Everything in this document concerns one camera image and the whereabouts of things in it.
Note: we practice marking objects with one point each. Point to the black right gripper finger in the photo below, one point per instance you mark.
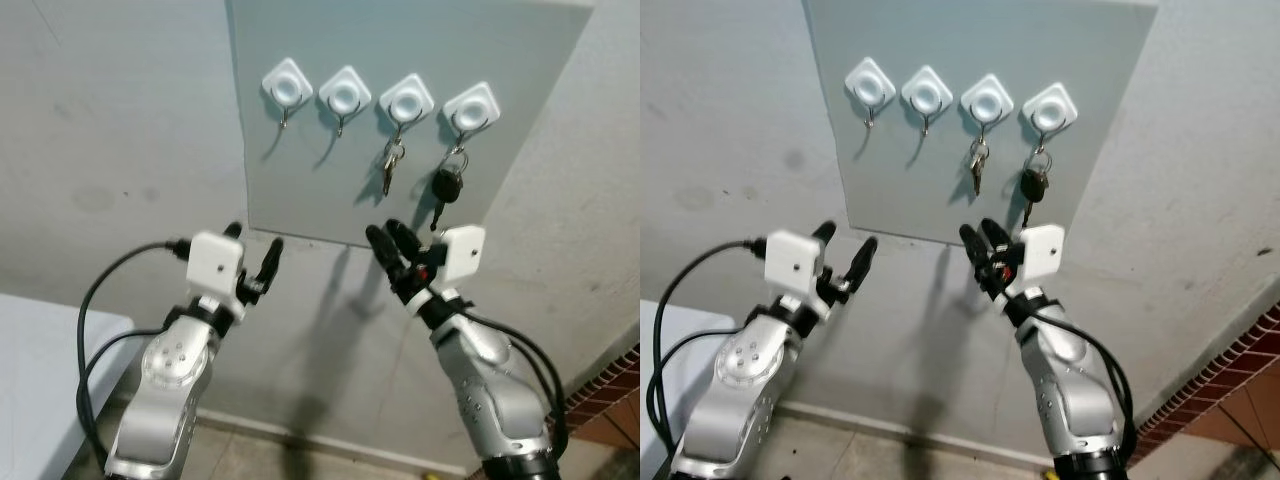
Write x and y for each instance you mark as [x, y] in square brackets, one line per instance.
[406, 242]
[998, 237]
[977, 250]
[385, 255]

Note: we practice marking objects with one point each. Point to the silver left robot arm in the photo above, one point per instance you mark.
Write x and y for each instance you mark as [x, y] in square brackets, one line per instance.
[735, 390]
[165, 390]

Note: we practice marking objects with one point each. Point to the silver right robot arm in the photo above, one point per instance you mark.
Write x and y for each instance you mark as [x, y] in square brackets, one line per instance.
[1065, 400]
[490, 400]

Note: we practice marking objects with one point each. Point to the grey hook board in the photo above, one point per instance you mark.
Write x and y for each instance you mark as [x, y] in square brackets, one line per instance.
[330, 180]
[900, 170]

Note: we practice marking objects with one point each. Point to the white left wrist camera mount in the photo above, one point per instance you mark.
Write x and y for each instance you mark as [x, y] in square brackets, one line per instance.
[215, 262]
[793, 262]

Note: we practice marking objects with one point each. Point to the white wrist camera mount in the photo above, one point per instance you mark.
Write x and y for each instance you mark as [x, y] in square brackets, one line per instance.
[463, 252]
[793, 262]
[1042, 252]
[215, 262]

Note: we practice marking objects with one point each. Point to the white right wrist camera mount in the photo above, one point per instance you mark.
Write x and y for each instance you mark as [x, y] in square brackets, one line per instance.
[463, 252]
[1042, 252]

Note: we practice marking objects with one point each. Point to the white square wall hook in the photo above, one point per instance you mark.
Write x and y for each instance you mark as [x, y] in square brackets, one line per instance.
[1049, 108]
[869, 85]
[406, 100]
[927, 92]
[288, 85]
[470, 108]
[987, 100]
[345, 93]

